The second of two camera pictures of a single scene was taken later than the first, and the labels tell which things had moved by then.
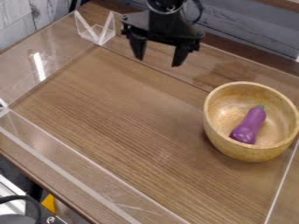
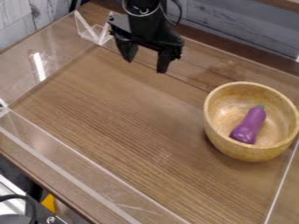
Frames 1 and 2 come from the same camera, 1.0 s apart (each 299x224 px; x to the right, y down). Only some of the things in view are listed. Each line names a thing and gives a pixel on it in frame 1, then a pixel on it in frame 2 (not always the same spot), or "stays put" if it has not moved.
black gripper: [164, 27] to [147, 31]
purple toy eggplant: [247, 127] stays put
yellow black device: [50, 202] stays put
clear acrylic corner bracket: [96, 34] stays put
